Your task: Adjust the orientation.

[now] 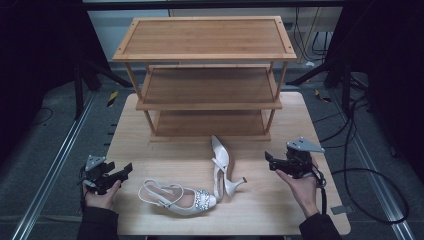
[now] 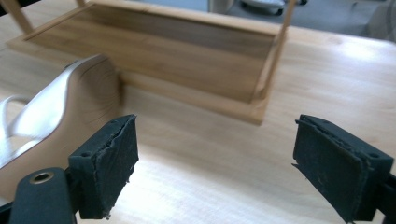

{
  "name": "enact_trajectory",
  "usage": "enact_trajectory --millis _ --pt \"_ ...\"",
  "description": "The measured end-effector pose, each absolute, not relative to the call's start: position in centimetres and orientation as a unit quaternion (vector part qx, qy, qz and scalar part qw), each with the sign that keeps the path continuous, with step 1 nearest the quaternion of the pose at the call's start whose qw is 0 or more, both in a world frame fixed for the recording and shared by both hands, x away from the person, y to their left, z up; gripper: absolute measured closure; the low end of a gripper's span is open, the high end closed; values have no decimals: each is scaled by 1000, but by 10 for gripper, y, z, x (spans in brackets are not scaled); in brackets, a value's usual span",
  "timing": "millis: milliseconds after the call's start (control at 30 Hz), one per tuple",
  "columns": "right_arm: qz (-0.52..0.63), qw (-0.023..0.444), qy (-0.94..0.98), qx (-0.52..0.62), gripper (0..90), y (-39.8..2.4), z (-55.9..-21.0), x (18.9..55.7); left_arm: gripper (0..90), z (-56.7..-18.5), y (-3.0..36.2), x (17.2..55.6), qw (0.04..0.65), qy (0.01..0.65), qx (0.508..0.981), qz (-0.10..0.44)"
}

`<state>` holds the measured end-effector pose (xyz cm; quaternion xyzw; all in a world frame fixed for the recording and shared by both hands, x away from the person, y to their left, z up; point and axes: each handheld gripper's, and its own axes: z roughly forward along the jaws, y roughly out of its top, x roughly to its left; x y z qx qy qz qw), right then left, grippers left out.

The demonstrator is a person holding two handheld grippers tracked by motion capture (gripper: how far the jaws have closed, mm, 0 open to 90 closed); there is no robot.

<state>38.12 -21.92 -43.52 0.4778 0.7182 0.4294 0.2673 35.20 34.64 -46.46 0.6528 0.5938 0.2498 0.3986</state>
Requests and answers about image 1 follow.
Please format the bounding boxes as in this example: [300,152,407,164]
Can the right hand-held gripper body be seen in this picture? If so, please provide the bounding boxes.
[281,136,326,179]

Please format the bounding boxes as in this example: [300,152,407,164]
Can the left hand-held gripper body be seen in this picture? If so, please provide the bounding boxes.
[79,155,122,196]

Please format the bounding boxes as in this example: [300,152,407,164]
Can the white rhinestone high-heel shoe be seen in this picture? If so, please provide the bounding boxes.
[210,134,248,202]
[137,178,218,216]

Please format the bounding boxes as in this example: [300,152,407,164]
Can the wooden three-tier shoe rack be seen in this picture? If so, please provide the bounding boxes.
[112,15,298,144]

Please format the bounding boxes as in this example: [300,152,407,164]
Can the person's left hand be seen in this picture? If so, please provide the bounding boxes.
[82,179,123,211]

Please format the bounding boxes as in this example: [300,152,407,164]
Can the person's right hand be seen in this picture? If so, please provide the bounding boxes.
[275,158,322,219]

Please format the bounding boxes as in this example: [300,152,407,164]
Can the grey tape piece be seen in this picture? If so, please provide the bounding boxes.
[330,204,354,216]

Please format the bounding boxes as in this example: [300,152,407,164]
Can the yellow black tape strip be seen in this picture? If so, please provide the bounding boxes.
[314,89,333,104]
[106,90,119,108]

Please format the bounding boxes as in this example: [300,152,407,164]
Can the black metal stand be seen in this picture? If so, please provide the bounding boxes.
[286,59,371,116]
[71,56,134,121]

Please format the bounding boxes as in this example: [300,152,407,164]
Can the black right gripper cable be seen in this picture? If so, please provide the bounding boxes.
[310,164,329,215]

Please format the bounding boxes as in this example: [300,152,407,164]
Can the metal floor rail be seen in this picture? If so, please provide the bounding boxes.
[328,89,418,240]
[9,91,98,240]

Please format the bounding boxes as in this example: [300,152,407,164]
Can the long black floor cable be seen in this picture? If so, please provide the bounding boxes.
[313,93,410,225]

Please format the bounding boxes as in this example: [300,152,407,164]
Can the hanging black wall cables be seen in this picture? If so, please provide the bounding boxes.
[293,6,333,64]

